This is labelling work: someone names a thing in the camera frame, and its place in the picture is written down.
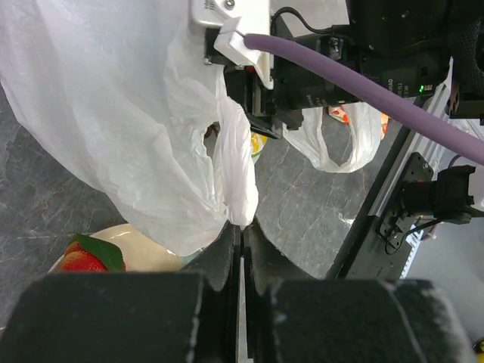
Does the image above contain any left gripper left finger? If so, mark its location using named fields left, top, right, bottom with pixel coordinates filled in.
left=1, top=224, right=241, bottom=362

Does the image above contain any red fake cherry bunch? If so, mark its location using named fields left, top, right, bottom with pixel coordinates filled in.
left=54, top=234, right=126, bottom=272

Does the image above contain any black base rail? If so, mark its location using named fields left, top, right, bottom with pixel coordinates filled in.
left=327, top=124, right=484, bottom=281

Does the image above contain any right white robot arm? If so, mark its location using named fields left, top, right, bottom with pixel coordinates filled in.
left=224, top=1, right=483, bottom=138

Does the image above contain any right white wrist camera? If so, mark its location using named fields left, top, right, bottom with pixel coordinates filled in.
left=188, top=0, right=351, bottom=91

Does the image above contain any floral orange cloth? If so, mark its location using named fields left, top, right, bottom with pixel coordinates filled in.
left=328, top=107, right=389, bottom=139

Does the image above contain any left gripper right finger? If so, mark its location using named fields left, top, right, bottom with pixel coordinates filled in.
left=244, top=225, right=476, bottom=362

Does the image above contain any white plastic bag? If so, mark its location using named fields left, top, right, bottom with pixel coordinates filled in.
left=0, top=0, right=383, bottom=257

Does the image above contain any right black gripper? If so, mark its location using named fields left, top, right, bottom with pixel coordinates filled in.
left=223, top=18, right=366, bottom=139

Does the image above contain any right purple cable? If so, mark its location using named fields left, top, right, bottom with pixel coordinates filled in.
left=244, top=33, right=484, bottom=167

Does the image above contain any grey stone mat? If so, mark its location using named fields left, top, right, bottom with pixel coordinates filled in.
left=1, top=98, right=400, bottom=323

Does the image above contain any cream and blue plate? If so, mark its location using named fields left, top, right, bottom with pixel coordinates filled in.
left=50, top=224, right=199, bottom=272

